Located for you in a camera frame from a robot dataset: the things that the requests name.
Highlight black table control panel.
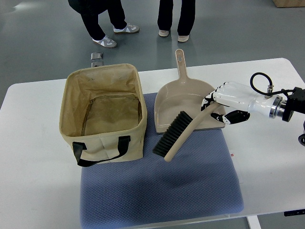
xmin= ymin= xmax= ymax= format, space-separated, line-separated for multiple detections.
xmin=284 ymin=209 xmax=305 ymax=217

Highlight beige plastic dustpan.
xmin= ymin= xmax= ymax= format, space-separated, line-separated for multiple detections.
xmin=154 ymin=49 xmax=215 ymax=134

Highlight person in white sneakers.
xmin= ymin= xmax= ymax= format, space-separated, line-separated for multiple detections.
xmin=68 ymin=0 xmax=141 ymax=49

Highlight metal floor outlet plate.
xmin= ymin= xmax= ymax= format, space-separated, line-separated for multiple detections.
xmin=91 ymin=52 xmax=104 ymax=67

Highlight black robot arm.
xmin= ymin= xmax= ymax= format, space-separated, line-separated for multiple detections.
xmin=282 ymin=87 xmax=305 ymax=122

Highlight blue textured mat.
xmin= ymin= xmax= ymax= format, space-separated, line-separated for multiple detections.
xmin=80 ymin=94 xmax=244 ymax=229

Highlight person in beige shoes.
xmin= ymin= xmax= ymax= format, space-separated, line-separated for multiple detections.
xmin=157 ymin=0 xmax=196 ymax=43

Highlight white table leg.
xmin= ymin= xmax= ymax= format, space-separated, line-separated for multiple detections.
xmin=246 ymin=215 xmax=261 ymax=229

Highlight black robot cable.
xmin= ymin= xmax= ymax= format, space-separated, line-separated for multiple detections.
xmin=250 ymin=72 xmax=296 ymax=98

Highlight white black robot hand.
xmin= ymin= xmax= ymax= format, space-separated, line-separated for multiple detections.
xmin=201 ymin=82 xmax=283 ymax=125

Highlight beige brush black bristles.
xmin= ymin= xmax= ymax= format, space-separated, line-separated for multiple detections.
xmin=152 ymin=103 xmax=220 ymax=162

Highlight cardboard box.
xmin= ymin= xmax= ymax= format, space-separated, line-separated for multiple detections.
xmin=273 ymin=0 xmax=305 ymax=8

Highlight beige fabric bag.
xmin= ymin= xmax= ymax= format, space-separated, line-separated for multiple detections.
xmin=59 ymin=63 xmax=147 ymax=167

